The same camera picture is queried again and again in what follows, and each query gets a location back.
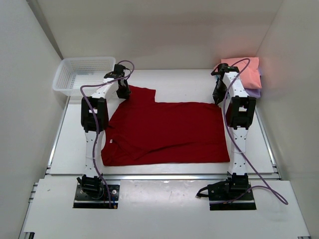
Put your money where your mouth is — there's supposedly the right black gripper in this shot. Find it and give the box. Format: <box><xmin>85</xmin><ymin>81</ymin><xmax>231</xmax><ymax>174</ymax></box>
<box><xmin>212</xmin><ymin>81</ymin><xmax>228</xmax><ymax>106</ymax></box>

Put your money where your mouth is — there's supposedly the red t shirt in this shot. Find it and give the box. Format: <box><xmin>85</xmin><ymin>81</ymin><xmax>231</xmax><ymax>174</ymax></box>
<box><xmin>101</xmin><ymin>86</ymin><xmax>230</xmax><ymax>166</ymax></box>

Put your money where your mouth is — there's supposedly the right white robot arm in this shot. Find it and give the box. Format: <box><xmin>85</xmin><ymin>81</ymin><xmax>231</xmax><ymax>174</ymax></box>
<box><xmin>195</xmin><ymin>71</ymin><xmax>256</xmax><ymax>206</ymax></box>

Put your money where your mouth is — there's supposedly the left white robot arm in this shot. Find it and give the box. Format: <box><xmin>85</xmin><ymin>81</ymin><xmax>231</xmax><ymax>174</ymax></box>
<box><xmin>78</xmin><ymin>77</ymin><xmax>131</xmax><ymax>200</ymax></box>

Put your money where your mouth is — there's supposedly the lavender folded t shirt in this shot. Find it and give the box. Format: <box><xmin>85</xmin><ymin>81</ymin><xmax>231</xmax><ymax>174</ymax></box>
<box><xmin>245</xmin><ymin>88</ymin><xmax>261</xmax><ymax>99</ymax></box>

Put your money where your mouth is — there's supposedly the white perforated plastic basket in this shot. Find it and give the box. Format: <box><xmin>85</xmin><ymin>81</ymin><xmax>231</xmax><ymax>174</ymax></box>
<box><xmin>52</xmin><ymin>57</ymin><xmax>116</xmax><ymax>97</ymax></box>

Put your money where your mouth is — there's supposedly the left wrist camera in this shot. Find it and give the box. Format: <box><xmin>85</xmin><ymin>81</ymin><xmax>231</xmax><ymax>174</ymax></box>
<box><xmin>104</xmin><ymin>64</ymin><xmax>129</xmax><ymax>79</ymax></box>

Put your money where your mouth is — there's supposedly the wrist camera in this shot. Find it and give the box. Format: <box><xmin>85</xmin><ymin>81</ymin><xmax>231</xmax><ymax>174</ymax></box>
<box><xmin>211</xmin><ymin>63</ymin><xmax>239</xmax><ymax>77</ymax></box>
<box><xmin>104</xmin><ymin>64</ymin><xmax>129</xmax><ymax>79</ymax></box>

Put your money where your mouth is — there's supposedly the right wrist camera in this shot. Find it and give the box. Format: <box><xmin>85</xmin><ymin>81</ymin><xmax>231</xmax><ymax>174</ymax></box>
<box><xmin>211</xmin><ymin>63</ymin><xmax>239</xmax><ymax>77</ymax></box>

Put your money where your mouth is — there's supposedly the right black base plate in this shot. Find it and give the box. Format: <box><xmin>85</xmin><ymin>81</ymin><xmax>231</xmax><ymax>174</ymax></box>
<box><xmin>207</xmin><ymin>182</ymin><xmax>257</xmax><ymax>211</ymax></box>

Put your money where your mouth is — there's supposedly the aluminium frame rail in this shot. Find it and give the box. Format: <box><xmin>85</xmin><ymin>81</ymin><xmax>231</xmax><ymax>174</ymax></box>
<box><xmin>44</xmin><ymin>172</ymin><xmax>280</xmax><ymax>181</ymax></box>

